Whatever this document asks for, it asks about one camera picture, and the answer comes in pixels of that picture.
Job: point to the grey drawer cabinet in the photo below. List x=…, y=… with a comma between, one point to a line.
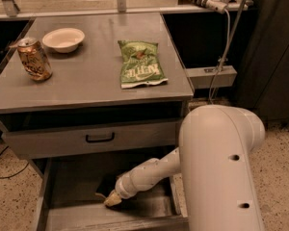
x=84, y=89

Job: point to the dark cabinet at right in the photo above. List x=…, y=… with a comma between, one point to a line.
x=262, y=84

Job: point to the white bowl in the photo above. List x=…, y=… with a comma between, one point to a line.
x=64, y=40

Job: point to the black drawer handle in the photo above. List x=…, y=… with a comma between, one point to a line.
x=99, y=138

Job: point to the metal frame shelf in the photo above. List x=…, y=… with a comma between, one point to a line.
x=118, y=4

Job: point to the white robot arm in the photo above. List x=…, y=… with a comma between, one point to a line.
x=213, y=159

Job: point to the open grey middle drawer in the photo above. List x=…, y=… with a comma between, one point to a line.
x=67, y=200

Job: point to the grey top drawer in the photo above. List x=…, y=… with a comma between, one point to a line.
x=46, y=143

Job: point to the green chip bag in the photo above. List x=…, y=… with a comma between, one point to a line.
x=141, y=65

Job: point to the gold soda can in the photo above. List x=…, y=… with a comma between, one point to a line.
x=34, y=59

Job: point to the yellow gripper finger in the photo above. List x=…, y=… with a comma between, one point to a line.
x=113, y=199

